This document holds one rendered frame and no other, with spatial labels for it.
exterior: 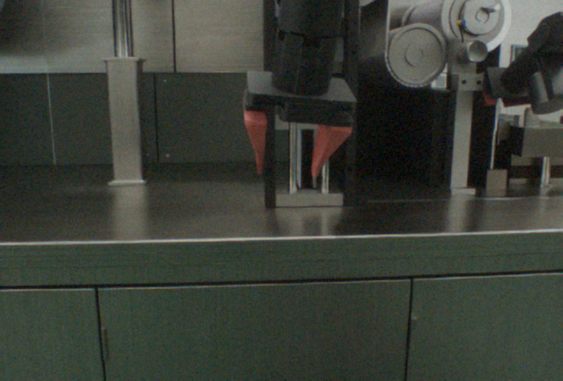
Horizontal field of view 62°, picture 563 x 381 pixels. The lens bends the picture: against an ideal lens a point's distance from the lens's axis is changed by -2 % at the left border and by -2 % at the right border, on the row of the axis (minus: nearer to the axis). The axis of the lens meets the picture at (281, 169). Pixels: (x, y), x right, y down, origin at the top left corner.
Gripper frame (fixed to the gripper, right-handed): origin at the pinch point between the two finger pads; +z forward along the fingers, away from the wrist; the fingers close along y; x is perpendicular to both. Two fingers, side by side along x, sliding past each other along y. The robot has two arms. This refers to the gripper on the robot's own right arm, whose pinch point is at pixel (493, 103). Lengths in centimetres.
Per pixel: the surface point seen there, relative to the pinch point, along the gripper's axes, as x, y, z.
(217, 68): 22, -59, 22
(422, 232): -30.9, -26.3, -17.9
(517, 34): 29.8, 22.1, 17.4
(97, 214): -24, -78, -6
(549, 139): -9.4, 9.6, -1.9
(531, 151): -11.5, 5.9, -0.6
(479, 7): 14.1, -6.3, -13.4
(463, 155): -12.1, -9.2, -1.0
